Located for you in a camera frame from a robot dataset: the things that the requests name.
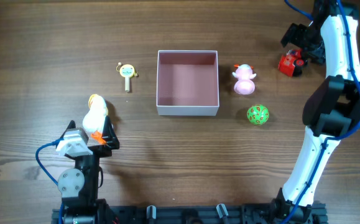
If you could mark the green numbered ball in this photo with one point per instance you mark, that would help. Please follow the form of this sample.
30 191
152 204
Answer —
258 114

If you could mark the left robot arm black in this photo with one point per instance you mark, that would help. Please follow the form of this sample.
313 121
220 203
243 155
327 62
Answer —
79 185

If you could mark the pink pig toy figure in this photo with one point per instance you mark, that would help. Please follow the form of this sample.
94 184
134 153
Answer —
244 85

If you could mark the white yellow duck plush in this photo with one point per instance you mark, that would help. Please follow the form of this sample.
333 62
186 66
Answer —
93 122

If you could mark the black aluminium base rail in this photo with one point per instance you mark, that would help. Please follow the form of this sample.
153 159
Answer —
245 214

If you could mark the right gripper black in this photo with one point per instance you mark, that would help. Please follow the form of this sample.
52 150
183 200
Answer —
306 38

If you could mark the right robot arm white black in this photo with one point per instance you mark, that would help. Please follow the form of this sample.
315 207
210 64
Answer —
331 114

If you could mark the yellow wooden rattle toy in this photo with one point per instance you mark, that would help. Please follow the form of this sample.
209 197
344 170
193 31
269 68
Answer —
127 71

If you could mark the red toy fire truck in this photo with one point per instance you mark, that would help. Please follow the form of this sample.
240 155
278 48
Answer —
292 63

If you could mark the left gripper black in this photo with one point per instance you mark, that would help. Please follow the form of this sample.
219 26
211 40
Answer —
98 149

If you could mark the pink open cardboard box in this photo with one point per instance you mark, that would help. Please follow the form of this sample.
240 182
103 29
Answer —
187 83

